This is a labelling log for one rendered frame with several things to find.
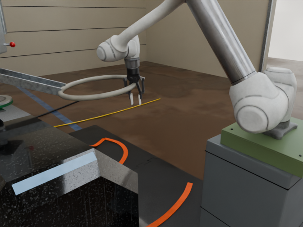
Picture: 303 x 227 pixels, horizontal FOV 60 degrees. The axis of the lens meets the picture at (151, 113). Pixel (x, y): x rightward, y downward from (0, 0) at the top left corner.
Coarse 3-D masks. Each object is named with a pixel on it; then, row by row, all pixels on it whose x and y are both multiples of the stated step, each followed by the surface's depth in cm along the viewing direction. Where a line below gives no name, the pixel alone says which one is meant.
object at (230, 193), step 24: (216, 144) 122; (216, 168) 125; (240, 168) 114; (264, 168) 105; (216, 192) 129; (240, 192) 117; (264, 192) 108; (288, 192) 101; (216, 216) 133; (240, 216) 121; (264, 216) 111; (288, 216) 110
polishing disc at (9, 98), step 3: (0, 96) 168; (3, 96) 168; (6, 96) 168; (9, 96) 168; (0, 99) 162; (3, 99) 162; (6, 99) 162; (9, 99) 162; (0, 102) 157; (3, 102) 157; (6, 102) 158
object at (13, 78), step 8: (0, 72) 160; (8, 72) 161; (16, 72) 161; (0, 80) 151; (8, 80) 152; (16, 80) 152; (24, 80) 152; (32, 80) 164; (40, 80) 164; (48, 80) 165; (32, 88) 155; (40, 88) 155; (48, 88) 155; (56, 88) 156
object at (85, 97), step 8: (80, 80) 178; (88, 80) 181; (96, 80) 184; (64, 88) 165; (128, 88) 150; (64, 96) 146; (72, 96) 143; (80, 96) 142; (88, 96) 141; (96, 96) 141; (104, 96) 142; (112, 96) 144
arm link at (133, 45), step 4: (136, 36) 146; (132, 40) 145; (136, 40) 146; (128, 44) 142; (132, 44) 144; (136, 44) 147; (128, 48) 142; (132, 48) 145; (136, 48) 147; (128, 52) 143; (132, 52) 146; (136, 52) 148; (128, 56) 146; (132, 56) 149; (136, 56) 150
